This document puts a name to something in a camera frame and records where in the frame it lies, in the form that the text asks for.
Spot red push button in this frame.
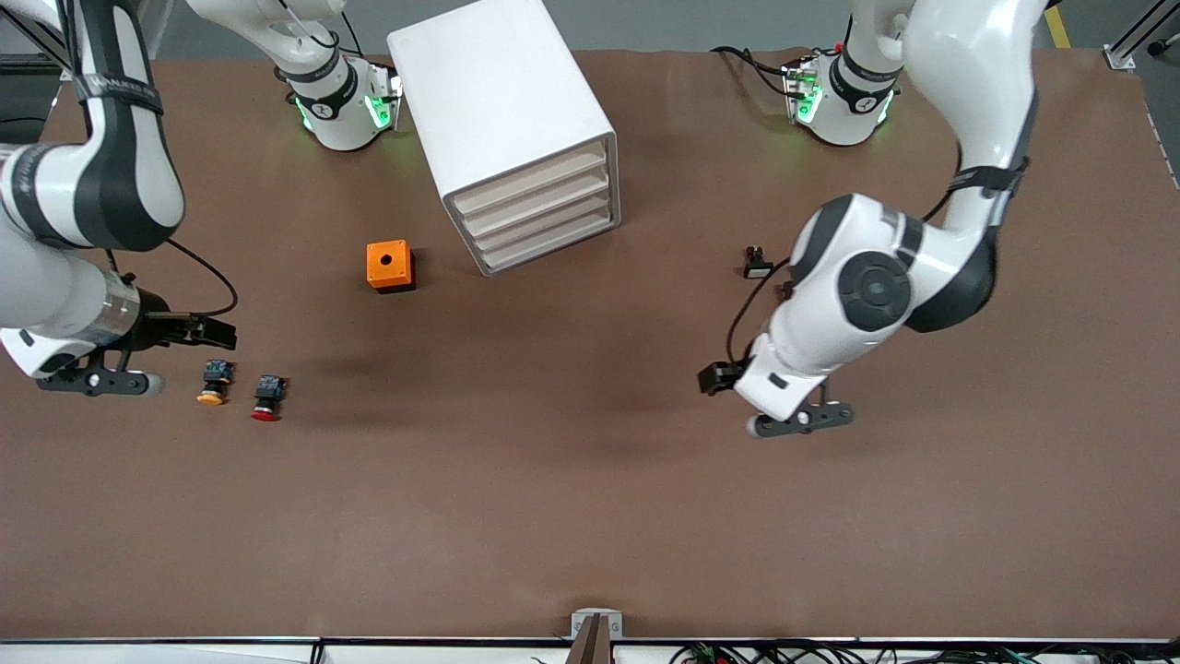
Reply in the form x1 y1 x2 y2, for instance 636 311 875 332
250 373 289 424

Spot white plastic drawer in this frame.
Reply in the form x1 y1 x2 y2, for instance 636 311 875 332
456 158 616 235
475 200 620 275
466 179 618 255
447 136 614 216

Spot yellow push button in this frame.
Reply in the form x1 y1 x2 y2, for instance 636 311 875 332
195 359 237 407

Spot white drawer cabinet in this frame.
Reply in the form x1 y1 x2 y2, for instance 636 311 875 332
387 0 623 278

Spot orange box with hole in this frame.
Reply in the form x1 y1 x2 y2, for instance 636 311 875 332
366 240 417 295

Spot black cable bundle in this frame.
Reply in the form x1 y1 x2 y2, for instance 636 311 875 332
668 639 1180 664

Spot grey metal bracket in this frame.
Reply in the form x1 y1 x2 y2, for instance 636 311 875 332
571 608 624 642

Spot brown wedge post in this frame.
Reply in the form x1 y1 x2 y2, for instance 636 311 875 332
564 615 616 664

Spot white table edge rail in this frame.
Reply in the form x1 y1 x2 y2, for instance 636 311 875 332
0 636 1180 664

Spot black arm base cable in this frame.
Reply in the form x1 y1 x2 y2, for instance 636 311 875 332
710 44 798 98

